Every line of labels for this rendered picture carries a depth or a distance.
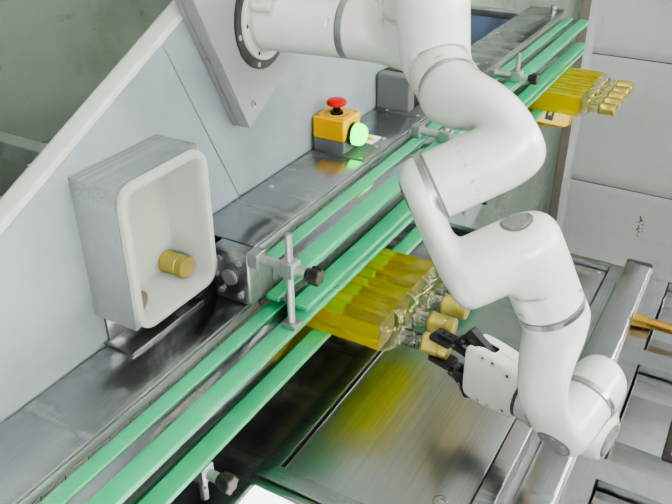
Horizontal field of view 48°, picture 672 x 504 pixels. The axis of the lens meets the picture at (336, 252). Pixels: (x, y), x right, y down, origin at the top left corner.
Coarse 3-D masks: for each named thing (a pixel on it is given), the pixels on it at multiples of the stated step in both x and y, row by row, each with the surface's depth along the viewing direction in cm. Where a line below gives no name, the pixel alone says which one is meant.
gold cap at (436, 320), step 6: (432, 312) 126; (432, 318) 125; (438, 318) 125; (444, 318) 125; (450, 318) 125; (456, 318) 125; (426, 324) 126; (432, 324) 125; (438, 324) 125; (444, 324) 124; (450, 324) 124; (456, 324) 125; (432, 330) 126; (450, 330) 124; (456, 330) 126
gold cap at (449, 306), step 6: (444, 300) 130; (450, 300) 129; (444, 306) 130; (450, 306) 129; (456, 306) 129; (444, 312) 130; (450, 312) 129; (456, 312) 129; (462, 312) 128; (468, 312) 130; (462, 318) 129
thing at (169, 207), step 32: (192, 160) 108; (128, 192) 96; (160, 192) 112; (192, 192) 111; (128, 224) 97; (160, 224) 114; (192, 224) 114; (128, 256) 99; (192, 256) 117; (160, 288) 113; (192, 288) 114; (160, 320) 108
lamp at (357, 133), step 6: (354, 126) 147; (360, 126) 147; (348, 132) 147; (354, 132) 147; (360, 132) 147; (366, 132) 148; (348, 138) 148; (354, 138) 147; (360, 138) 147; (366, 138) 149; (354, 144) 148; (360, 144) 148
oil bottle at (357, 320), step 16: (336, 304) 127; (352, 304) 127; (368, 304) 126; (320, 320) 128; (336, 320) 126; (352, 320) 124; (368, 320) 123; (384, 320) 123; (400, 320) 123; (352, 336) 126; (368, 336) 124; (384, 336) 122
